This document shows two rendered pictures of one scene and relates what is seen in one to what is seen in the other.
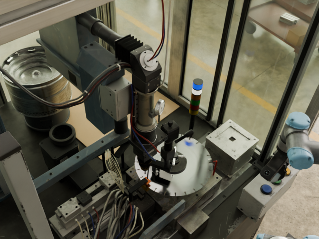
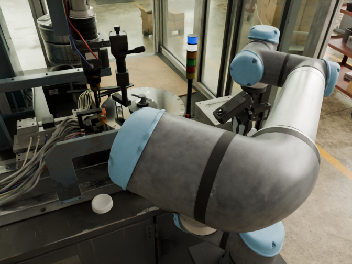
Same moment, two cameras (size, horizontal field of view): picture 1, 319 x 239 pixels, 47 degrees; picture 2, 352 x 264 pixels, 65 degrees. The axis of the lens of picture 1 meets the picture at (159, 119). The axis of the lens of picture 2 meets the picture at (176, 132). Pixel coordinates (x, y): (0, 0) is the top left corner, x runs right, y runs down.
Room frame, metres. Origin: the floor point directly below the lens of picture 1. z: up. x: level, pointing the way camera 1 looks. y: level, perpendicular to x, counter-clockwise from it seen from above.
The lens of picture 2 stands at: (0.15, -0.54, 1.53)
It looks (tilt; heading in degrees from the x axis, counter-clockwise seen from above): 37 degrees down; 22
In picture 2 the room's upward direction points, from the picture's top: 1 degrees clockwise
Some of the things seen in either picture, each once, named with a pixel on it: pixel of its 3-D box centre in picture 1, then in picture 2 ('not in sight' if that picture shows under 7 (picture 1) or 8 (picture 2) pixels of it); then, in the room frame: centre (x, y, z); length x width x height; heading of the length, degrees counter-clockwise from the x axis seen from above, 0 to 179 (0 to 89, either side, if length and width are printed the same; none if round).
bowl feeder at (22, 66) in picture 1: (41, 92); (74, 50); (1.36, 0.60, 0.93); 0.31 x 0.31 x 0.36
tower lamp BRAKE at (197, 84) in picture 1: (197, 84); (192, 39); (1.24, -0.16, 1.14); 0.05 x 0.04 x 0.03; 45
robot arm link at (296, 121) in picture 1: (295, 129); (260, 50); (0.88, -0.47, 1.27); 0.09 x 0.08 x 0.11; 175
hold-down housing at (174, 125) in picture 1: (168, 140); (120, 57); (0.88, -0.04, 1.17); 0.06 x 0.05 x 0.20; 126
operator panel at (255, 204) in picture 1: (268, 188); not in sight; (0.93, -0.50, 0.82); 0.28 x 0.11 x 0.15; 135
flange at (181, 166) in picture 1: (173, 160); (142, 104); (0.95, -0.07, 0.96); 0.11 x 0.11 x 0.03
